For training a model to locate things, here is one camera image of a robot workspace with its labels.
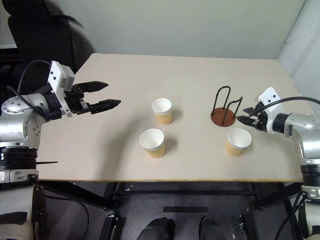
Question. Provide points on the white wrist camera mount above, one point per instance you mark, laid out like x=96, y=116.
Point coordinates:
x=58, y=72
x=271, y=96

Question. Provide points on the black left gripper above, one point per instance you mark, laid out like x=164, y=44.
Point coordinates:
x=75, y=100

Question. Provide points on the white paper cup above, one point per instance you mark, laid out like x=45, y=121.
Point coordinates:
x=156, y=151

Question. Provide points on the paper cups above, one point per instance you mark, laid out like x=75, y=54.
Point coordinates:
x=163, y=117

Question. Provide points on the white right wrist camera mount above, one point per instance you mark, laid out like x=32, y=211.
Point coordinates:
x=271, y=96

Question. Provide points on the black metal table frame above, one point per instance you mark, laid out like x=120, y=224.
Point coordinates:
x=175, y=193

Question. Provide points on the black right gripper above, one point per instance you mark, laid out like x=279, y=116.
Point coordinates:
x=261, y=122

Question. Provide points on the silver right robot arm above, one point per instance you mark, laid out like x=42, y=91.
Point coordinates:
x=300, y=122

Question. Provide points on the brown paper cup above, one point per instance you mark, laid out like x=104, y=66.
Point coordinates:
x=233, y=150

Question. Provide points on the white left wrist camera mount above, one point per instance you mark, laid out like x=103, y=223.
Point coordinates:
x=58, y=72

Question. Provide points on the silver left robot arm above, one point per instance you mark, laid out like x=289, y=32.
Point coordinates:
x=15, y=125

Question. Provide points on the dark rounded shape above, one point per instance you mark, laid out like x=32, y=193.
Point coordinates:
x=211, y=228
x=157, y=228

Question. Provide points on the black office chair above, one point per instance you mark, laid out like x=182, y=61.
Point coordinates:
x=50, y=32

